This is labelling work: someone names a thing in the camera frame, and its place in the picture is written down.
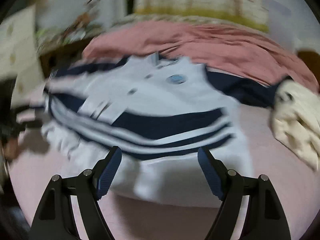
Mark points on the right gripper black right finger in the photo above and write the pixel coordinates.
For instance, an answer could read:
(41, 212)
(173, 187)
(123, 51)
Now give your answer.
(264, 217)

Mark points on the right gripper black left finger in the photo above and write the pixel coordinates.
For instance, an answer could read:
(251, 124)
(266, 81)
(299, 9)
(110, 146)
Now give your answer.
(66, 202)

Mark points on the white navy varsity jacket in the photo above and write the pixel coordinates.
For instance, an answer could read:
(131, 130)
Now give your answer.
(159, 112)

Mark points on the pink bed sheet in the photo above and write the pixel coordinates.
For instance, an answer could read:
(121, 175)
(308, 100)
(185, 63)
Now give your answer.
(275, 179)

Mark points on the white drawer cabinet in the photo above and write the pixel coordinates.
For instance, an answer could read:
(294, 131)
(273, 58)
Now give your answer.
(19, 52)

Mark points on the dark wooden desk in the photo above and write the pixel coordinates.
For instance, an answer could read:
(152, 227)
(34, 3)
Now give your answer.
(62, 56)

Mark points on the cream folded sweatshirt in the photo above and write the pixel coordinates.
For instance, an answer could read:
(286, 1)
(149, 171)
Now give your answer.
(295, 121)

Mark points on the pink plaid quilt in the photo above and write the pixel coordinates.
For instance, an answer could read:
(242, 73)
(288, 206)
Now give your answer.
(224, 47)

